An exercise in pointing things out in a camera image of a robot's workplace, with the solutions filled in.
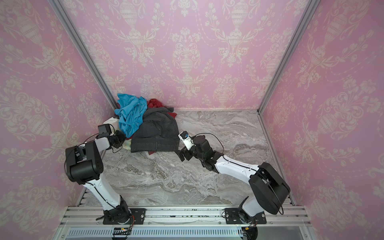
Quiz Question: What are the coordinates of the floral pastel cloth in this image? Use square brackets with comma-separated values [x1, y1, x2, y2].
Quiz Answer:
[103, 117, 132, 151]

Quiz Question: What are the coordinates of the bright red cloth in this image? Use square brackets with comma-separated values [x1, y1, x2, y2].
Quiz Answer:
[147, 99, 177, 119]

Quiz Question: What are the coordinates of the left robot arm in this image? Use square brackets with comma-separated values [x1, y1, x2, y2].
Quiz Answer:
[65, 130, 132, 225]

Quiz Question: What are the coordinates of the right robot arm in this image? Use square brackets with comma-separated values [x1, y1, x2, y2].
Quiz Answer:
[177, 131, 291, 224]

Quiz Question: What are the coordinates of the teal blue cloth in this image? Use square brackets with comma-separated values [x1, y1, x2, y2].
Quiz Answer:
[115, 93, 148, 138]

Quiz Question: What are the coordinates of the dark grey garment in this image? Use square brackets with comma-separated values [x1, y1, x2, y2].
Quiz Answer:
[131, 107, 180, 153]

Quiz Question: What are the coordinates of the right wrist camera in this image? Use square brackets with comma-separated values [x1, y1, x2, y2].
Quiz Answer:
[179, 131, 194, 151]

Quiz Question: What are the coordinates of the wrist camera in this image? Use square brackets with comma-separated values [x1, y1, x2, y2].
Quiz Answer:
[179, 131, 194, 151]
[97, 124, 113, 139]

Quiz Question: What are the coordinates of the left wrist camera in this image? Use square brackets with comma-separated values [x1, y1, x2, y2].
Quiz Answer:
[97, 124, 113, 139]

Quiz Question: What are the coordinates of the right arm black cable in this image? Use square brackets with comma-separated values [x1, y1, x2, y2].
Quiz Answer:
[190, 132, 226, 155]

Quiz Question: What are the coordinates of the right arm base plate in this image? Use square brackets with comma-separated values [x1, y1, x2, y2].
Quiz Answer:
[222, 208, 267, 225]

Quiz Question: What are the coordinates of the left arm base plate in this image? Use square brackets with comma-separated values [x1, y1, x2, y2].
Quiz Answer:
[103, 208, 147, 225]

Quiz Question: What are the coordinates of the aluminium front rail frame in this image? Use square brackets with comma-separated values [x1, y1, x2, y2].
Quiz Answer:
[53, 204, 316, 240]

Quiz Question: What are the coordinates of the aluminium corner post left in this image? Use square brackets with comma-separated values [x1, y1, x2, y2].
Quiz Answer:
[48, 0, 118, 109]

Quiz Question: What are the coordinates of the aluminium corner post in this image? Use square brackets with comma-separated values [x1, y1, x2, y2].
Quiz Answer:
[258, 0, 321, 115]
[48, 0, 118, 109]

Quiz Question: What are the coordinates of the aluminium corner post right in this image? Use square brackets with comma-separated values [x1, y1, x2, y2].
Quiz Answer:
[258, 0, 321, 115]

